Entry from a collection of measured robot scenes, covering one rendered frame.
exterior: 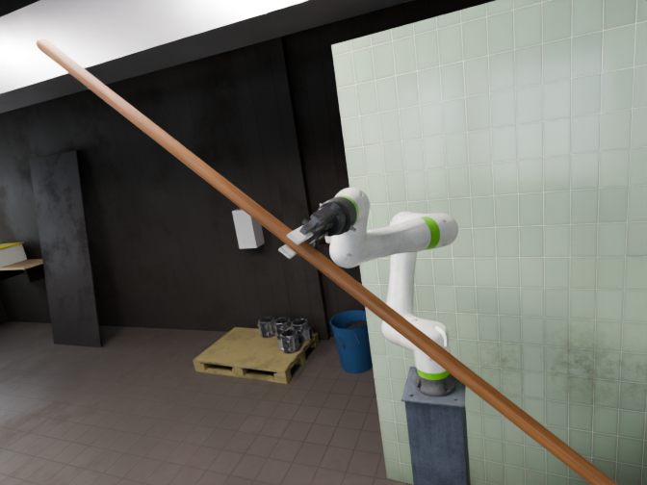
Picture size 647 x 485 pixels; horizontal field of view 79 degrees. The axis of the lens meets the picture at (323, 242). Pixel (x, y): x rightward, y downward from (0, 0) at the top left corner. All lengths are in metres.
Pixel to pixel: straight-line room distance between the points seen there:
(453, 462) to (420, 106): 1.49
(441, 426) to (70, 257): 5.34
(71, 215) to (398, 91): 4.88
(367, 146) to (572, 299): 1.20
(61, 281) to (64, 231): 0.70
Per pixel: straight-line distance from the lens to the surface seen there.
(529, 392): 2.37
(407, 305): 1.57
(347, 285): 0.78
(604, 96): 1.97
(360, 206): 1.06
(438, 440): 1.66
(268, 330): 4.52
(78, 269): 6.07
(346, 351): 3.81
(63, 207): 6.18
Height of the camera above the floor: 2.13
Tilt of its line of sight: 14 degrees down
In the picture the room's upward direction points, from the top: 9 degrees counter-clockwise
